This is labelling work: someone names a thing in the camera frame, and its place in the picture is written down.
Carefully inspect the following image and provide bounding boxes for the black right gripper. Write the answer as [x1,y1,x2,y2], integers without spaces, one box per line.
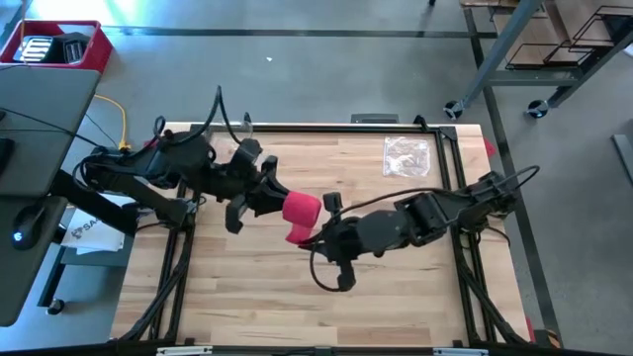
[298,191,367,293]

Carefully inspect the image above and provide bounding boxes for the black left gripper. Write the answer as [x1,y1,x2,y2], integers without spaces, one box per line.
[216,155,293,236]

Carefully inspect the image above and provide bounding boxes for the red bandage roll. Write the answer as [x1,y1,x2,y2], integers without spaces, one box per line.
[281,191,323,245]

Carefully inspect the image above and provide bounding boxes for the clear plastic bag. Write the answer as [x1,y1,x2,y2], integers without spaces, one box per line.
[382,135,431,179]

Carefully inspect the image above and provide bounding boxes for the clear acrylic box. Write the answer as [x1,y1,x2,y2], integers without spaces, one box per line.
[205,116,256,154]

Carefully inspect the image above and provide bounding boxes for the grey box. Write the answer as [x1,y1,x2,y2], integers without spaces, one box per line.
[349,113,401,125]

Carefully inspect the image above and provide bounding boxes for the white paper sheet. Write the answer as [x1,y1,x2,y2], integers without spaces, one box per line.
[59,207,126,256]

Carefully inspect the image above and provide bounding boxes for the red plastic crate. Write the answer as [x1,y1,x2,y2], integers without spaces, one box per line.
[0,19,115,74]

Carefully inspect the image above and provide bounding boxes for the black computer mouse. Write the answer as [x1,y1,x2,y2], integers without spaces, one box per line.
[11,204,46,251]

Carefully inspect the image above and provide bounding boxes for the black ribbed device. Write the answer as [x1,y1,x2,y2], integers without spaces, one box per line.
[13,32,92,65]

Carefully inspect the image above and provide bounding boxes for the dark grey desk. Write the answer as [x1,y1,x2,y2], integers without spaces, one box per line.
[0,66,103,328]

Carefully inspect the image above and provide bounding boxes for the wooden workbench steel legs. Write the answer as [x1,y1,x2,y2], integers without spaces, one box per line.
[442,0,633,121]

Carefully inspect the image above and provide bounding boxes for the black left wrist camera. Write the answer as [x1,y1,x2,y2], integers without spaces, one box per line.
[230,137,263,172]

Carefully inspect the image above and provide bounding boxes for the black aluminium rig frame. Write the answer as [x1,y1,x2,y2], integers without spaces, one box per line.
[116,121,538,350]

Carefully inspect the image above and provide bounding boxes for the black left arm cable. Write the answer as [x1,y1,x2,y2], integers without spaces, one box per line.
[73,84,258,189]

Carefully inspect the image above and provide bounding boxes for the black rail white strips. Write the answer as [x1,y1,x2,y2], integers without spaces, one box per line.
[0,339,633,356]

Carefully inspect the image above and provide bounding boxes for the yellow cable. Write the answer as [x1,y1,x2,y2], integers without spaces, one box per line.
[92,93,133,152]

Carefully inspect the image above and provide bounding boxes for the black wire rack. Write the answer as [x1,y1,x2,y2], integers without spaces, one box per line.
[504,3,633,71]

